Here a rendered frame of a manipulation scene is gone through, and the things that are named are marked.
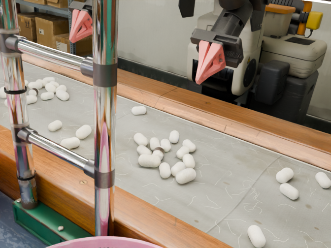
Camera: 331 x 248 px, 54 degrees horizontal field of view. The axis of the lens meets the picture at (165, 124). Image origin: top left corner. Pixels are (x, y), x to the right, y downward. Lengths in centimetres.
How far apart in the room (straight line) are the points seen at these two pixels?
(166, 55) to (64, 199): 266
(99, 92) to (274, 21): 117
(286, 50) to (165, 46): 183
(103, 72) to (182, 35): 266
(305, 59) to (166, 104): 73
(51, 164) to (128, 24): 285
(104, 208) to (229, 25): 44
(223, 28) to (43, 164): 42
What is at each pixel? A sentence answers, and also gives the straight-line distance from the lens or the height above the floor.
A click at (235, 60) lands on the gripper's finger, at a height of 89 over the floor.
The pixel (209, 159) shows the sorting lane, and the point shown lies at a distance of 61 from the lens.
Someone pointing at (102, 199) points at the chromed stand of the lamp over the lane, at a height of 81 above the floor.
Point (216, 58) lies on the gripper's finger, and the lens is 66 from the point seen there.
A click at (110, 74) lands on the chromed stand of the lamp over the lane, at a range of 31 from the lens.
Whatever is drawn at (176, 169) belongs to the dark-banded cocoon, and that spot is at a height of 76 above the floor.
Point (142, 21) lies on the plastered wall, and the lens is 320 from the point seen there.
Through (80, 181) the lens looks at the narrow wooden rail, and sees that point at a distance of 49.
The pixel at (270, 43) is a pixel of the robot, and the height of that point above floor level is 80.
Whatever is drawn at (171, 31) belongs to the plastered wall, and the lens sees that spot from 301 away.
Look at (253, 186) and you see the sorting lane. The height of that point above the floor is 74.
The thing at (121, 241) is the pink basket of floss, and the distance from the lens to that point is 40.
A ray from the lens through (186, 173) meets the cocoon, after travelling 53.
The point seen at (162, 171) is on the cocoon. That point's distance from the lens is 54.
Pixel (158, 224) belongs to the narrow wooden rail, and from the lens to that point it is 43.
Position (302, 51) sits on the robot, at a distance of 137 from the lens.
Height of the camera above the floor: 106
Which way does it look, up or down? 27 degrees down
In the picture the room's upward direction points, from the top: 6 degrees clockwise
